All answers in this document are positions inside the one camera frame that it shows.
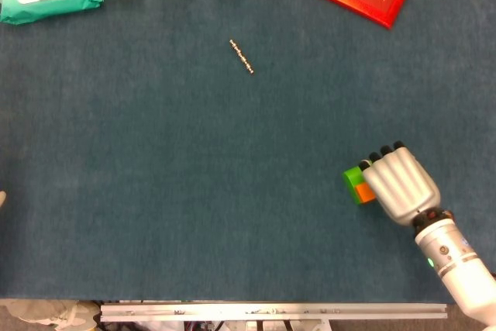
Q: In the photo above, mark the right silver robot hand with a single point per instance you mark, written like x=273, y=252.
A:
x=403, y=187

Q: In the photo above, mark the orange toy building block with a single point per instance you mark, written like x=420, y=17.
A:
x=363, y=192

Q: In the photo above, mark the green toy building block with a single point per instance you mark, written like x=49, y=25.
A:
x=352, y=178

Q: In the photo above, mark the blue felt table cloth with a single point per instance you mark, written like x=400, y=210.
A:
x=155, y=172

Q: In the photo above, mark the aluminium profile rail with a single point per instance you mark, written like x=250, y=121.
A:
x=271, y=312

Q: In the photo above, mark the white grey shoe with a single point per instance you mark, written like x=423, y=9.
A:
x=54, y=313

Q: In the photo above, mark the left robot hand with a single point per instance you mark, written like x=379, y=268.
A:
x=2, y=198

